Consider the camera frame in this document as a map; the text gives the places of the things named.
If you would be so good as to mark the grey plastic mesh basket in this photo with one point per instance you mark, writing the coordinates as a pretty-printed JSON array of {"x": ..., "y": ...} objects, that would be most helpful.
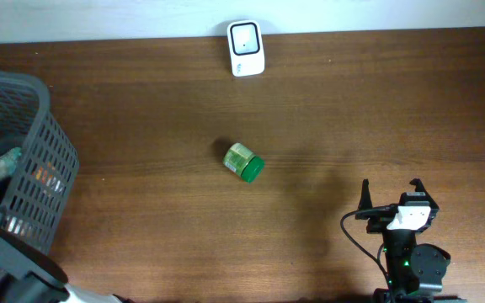
[{"x": 28, "y": 209}]

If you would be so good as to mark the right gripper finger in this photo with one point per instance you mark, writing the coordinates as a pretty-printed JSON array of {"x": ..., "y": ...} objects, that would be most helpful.
[
  {"x": 365, "y": 198},
  {"x": 418, "y": 185}
]

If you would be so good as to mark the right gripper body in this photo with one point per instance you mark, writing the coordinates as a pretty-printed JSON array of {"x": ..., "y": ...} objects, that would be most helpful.
[{"x": 375, "y": 220}]

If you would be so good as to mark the green lidded jar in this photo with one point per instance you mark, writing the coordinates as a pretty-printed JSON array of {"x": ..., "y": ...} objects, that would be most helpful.
[{"x": 243, "y": 162}]

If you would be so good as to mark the teal wet wipes pack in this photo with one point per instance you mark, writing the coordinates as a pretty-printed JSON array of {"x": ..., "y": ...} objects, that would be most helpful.
[{"x": 9, "y": 162}]

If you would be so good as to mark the small orange carton box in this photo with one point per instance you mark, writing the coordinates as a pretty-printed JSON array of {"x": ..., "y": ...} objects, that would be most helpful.
[{"x": 48, "y": 176}]

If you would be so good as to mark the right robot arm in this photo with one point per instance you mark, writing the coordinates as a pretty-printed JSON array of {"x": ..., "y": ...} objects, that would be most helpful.
[{"x": 414, "y": 272}]

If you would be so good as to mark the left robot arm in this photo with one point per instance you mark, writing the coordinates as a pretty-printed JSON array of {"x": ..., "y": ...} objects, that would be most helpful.
[{"x": 27, "y": 275}]

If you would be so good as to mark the white barcode scanner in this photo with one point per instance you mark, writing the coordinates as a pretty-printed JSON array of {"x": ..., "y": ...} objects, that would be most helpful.
[{"x": 246, "y": 48}]

